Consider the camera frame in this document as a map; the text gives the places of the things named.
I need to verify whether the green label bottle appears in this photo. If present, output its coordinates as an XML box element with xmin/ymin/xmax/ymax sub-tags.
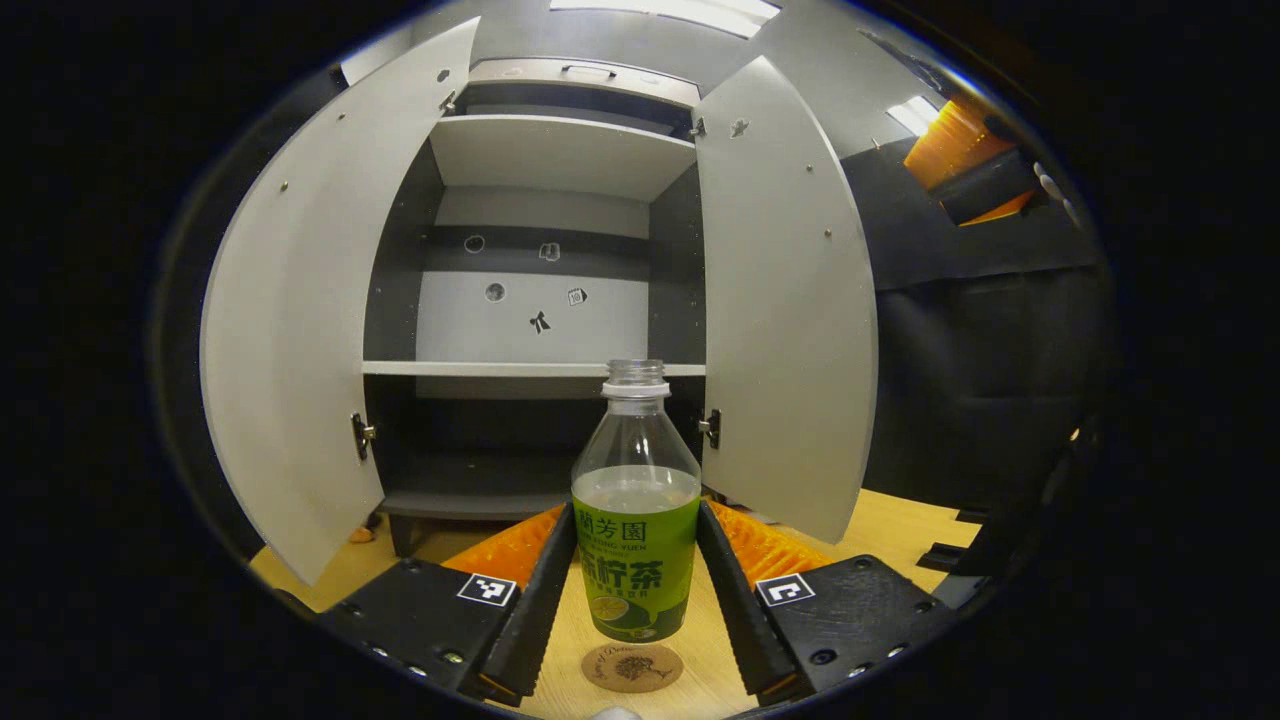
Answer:
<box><xmin>570</xmin><ymin>359</ymin><xmax>703</xmax><ymax>644</ymax></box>

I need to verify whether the black backdrop cloth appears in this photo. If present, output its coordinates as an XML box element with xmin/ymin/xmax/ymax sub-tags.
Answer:
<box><xmin>150</xmin><ymin>30</ymin><xmax>1116</xmax><ymax>561</ymax></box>

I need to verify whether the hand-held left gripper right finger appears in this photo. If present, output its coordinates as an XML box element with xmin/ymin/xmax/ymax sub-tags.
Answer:
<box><xmin>696</xmin><ymin>498</ymin><xmax>963</xmax><ymax>706</ymax></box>

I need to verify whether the round wooden coaster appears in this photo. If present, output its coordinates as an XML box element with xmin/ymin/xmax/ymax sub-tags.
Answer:
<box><xmin>581</xmin><ymin>641</ymin><xmax>685</xmax><ymax>694</ymax></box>

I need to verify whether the ceiling light panel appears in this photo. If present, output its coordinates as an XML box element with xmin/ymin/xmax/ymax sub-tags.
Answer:
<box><xmin>548</xmin><ymin>0</ymin><xmax>783</xmax><ymax>39</ymax></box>
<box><xmin>885</xmin><ymin>95</ymin><xmax>941</xmax><ymax>138</ymax></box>

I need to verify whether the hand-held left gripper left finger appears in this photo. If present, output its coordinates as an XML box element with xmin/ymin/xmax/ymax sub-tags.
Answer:
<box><xmin>318</xmin><ymin>503</ymin><xmax>579</xmax><ymax>708</ymax></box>

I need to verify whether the white cabinet drawer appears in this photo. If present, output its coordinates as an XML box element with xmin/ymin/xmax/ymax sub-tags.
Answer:
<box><xmin>465</xmin><ymin>57</ymin><xmax>703</xmax><ymax>109</ymax></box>

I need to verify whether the white cabinet door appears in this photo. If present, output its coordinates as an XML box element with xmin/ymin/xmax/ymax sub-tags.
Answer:
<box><xmin>693</xmin><ymin>55</ymin><xmax>879</xmax><ymax>545</ymax></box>
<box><xmin>200</xmin><ymin>17</ymin><xmax>481</xmax><ymax>587</ymax></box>

